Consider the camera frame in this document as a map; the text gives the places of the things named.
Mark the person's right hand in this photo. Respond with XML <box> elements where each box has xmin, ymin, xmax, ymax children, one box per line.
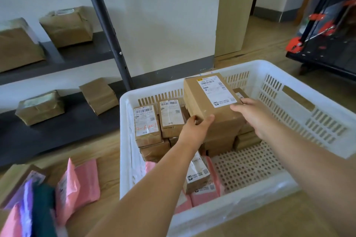
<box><xmin>230</xmin><ymin>98</ymin><xmax>274</xmax><ymax>140</ymax></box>

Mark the person's left hand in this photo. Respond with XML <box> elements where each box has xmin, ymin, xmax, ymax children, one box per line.
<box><xmin>177</xmin><ymin>114</ymin><xmax>215</xmax><ymax>151</ymax></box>

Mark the long seam-taped cardboard box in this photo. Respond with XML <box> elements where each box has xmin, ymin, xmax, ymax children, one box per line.
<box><xmin>233</xmin><ymin>131</ymin><xmax>262</xmax><ymax>151</ymax></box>

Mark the long white label cardboard box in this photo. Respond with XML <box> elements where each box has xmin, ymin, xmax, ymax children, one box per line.
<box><xmin>159</xmin><ymin>99</ymin><xmax>186</xmax><ymax>139</ymax></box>

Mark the medium pale-top cardboard box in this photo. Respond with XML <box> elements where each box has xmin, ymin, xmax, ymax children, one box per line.
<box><xmin>183</xmin><ymin>72</ymin><xmax>245</xmax><ymax>141</ymax></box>

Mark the small handwritten cardboard box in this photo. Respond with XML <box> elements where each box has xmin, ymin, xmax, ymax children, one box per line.
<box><xmin>183</xmin><ymin>150</ymin><xmax>211</xmax><ymax>195</ymax></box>

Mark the thin plain cardboard box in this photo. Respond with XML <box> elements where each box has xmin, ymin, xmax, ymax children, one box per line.
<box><xmin>139</xmin><ymin>139</ymin><xmax>171</xmax><ymax>162</ymax></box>

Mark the white plastic crate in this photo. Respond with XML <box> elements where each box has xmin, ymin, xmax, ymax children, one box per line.
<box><xmin>119</xmin><ymin>59</ymin><xmax>356</xmax><ymax>237</ymax></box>

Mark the plain brown box shelf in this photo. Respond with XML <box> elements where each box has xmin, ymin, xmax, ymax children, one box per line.
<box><xmin>79</xmin><ymin>77</ymin><xmax>119</xmax><ymax>116</ymax></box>

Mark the pink purple teal mailers pile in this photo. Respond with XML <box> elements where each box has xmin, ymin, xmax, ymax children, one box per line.
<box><xmin>0</xmin><ymin>157</ymin><xmax>100</xmax><ymax>237</ymax></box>

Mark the taped box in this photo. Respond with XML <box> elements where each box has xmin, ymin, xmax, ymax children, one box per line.
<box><xmin>15</xmin><ymin>90</ymin><xmax>65</xmax><ymax>126</ymax></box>

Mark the small square cardboard box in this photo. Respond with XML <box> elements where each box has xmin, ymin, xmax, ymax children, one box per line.
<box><xmin>39</xmin><ymin>6</ymin><xmax>94</xmax><ymax>49</ymax></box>

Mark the teal mailer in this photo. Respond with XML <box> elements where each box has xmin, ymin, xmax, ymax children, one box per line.
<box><xmin>33</xmin><ymin>184</ymin><xmax>57</xmax><ymax>237</ymax></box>

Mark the barcode label cardboard box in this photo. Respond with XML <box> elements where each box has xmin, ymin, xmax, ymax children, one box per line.
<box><xmin>0</xmin><ymin>164</ymin><xmax>46</xmax><ymax>209</ymax></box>

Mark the tall brown cardboard box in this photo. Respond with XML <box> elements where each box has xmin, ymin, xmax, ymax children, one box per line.
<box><xmin>0</xmin><ymin>17</ymin><xmax>46</xmax><ymax>73</ymax></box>

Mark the person's right forearm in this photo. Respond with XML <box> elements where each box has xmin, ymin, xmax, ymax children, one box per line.
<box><xmin>258</xmin><ymin>117</ymin><xmax>356</xmax><ymax>237</ymax></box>

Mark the person's left forearm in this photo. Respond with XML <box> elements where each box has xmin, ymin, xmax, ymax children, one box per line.
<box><xmin>86</xmin><ymin>139</ymin><xmax>201</xmax><ymax>237</ymax></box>

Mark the red and black object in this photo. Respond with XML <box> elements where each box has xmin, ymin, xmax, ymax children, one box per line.
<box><xmin>286</xmin><ymin>0</ymin><xmax>356</xmax><ymax>82</ymax></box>

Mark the black metal shelf rack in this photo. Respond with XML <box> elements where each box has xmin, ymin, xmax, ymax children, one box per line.
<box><xmin>0</xmin><ymin>0</ymin><xmax>134</xmax><ymax>168</ymax></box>

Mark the beige door frame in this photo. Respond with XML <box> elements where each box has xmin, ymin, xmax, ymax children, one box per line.
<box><xmin>214</xmin><ymin>0</ymin><xmax>262</xmax><ymax>57</ymax></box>

